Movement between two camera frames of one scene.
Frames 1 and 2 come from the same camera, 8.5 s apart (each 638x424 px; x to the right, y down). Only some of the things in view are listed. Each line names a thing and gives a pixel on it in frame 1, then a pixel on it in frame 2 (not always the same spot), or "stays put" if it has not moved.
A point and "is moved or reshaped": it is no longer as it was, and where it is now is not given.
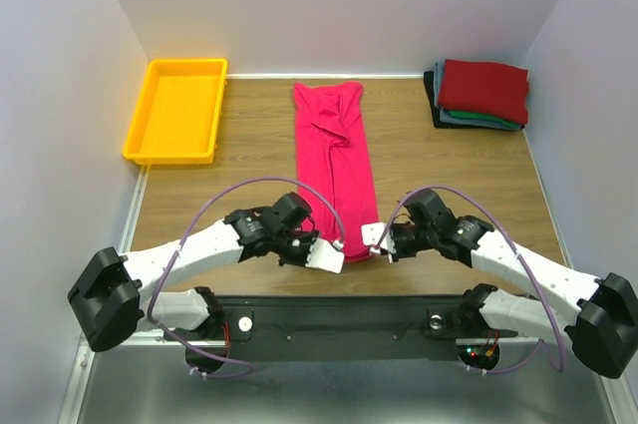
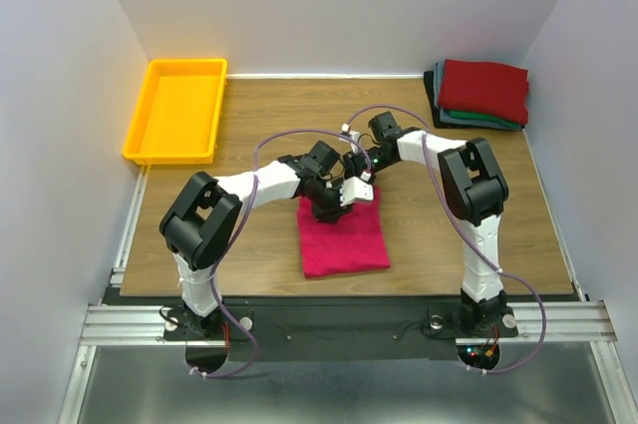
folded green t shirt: x=509 y=123 stays put
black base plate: x=341 y=328 stays put
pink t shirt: x=334 y=156 is moved or reshaped
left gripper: x=302 y=259 to x=333 y=212
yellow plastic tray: x=176 y=116 stays put
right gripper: x=399 y=253 to x=352 y=164
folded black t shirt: x=429 y=82 stays put
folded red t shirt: x=489 y=87 stays put
